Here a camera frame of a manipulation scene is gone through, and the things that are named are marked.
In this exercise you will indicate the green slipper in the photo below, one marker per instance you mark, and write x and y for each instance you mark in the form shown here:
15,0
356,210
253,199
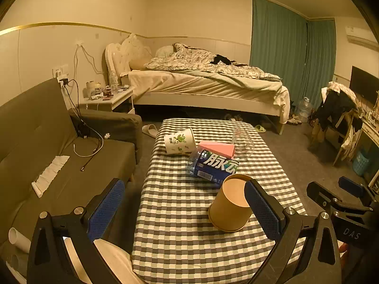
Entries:
260,128

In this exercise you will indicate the clear water bottle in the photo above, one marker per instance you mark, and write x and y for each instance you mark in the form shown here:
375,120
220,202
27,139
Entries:
113,81

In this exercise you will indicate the white nightstand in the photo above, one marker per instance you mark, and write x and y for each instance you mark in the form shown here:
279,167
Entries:
118,100

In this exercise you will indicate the pink box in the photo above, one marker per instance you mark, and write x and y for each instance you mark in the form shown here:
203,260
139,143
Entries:
216,147

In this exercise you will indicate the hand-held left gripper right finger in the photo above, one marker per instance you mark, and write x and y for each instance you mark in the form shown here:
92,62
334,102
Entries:
263,210

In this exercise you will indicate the large water jug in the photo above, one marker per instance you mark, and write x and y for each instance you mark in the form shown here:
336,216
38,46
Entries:
303,111

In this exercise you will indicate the white slipper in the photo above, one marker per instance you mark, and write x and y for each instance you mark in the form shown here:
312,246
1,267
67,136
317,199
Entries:
149,130

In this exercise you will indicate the checked cloth table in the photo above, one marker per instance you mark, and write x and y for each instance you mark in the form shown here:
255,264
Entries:
177,242

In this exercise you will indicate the white tissue paper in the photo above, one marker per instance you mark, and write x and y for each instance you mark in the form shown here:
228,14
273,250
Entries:
50,173

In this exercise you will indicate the clear plastic cup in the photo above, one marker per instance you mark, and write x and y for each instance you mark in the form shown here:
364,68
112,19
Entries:
242,145

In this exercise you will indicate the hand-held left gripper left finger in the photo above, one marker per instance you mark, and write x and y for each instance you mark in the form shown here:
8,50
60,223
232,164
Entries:
107,207

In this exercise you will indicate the wide green curtain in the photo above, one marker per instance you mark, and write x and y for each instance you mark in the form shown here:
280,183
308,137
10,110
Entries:
275,41

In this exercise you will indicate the person's right hand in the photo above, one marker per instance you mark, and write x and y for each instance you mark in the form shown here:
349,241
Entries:
343,253

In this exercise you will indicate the cosmetics clutter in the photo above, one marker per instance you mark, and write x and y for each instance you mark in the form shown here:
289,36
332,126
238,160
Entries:
109,91

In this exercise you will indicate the black television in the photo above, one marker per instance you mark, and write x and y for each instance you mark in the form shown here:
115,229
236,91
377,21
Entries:
364,84

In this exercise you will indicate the wall power socket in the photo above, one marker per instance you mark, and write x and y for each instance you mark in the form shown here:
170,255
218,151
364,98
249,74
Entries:
60,71

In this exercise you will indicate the white dresser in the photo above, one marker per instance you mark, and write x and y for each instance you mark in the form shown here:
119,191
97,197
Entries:
371,136

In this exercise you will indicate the blue basket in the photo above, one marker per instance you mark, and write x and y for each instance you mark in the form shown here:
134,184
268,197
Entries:
361,162

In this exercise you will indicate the white sneakers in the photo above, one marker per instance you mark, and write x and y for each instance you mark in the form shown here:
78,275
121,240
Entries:
294,120

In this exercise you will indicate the grey sofa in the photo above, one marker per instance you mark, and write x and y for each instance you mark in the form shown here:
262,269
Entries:
44,142

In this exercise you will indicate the black garment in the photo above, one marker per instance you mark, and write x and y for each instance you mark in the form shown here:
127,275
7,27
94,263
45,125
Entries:
220,59

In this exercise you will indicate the white air conditioner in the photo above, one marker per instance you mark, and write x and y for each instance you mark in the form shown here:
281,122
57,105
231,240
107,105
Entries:
359,37

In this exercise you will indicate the black jacket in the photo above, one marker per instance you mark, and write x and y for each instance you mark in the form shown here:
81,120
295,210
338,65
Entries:
337,106

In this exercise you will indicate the white paper cup green print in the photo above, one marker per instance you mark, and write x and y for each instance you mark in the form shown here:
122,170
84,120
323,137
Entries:
179,142

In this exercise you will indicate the brown paper cup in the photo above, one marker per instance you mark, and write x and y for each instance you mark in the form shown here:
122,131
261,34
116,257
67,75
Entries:
228,204

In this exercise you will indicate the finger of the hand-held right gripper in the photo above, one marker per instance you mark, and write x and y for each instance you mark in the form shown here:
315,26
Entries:
352,186
322,196

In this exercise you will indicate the blue label plastic bottle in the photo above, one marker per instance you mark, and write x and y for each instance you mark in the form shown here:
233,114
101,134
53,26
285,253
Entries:
213,165

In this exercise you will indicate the white pillow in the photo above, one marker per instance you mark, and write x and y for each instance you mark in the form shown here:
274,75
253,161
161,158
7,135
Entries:
164,51

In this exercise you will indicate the floral blanket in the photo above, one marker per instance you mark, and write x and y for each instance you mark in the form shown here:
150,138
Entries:
201,59

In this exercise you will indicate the narrow green curtain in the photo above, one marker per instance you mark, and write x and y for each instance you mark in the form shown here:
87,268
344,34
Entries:
321,59

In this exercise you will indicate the white tube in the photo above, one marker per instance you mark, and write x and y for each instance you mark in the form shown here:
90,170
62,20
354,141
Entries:
19,239

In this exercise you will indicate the white bed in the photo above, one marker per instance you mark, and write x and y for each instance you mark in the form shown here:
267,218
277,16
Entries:
192,90

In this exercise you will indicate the wooden chair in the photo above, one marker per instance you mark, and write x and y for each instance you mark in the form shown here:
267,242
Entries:
343,145

